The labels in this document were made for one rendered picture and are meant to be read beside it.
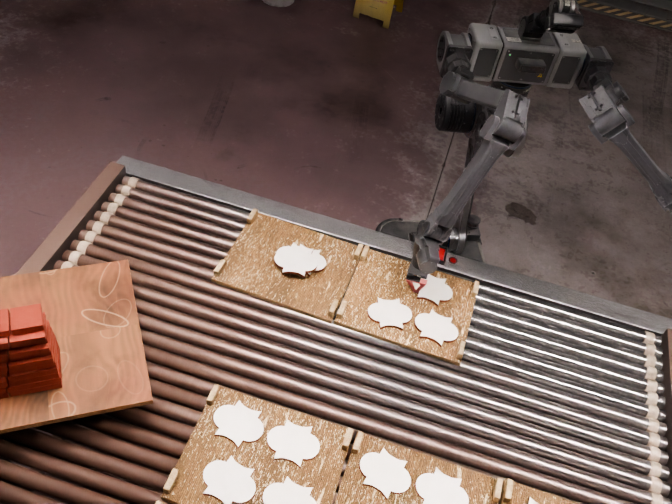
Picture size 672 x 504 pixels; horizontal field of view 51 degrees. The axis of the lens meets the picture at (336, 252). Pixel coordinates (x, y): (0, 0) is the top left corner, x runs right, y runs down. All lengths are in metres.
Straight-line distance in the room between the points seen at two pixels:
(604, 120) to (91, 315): 1.55
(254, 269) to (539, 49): 1.21
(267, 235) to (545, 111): 3.14
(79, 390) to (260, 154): 2.55
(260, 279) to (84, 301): 0.55
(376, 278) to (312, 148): 2.07
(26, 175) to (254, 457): 2.59
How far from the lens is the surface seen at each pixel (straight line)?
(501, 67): 2.58
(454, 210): 2.16
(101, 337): 2.06
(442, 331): 2.28
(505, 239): 4.09
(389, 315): 2.27
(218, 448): 1.97
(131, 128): 4.43
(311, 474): 1.95
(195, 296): 2.29
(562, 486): 2.15
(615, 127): 2.23
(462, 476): 2.04
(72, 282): 2.20
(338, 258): 2.41
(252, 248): 2.40
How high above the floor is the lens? 2.68
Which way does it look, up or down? 46 degrees down
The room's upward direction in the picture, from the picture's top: 11 degrees clockwise
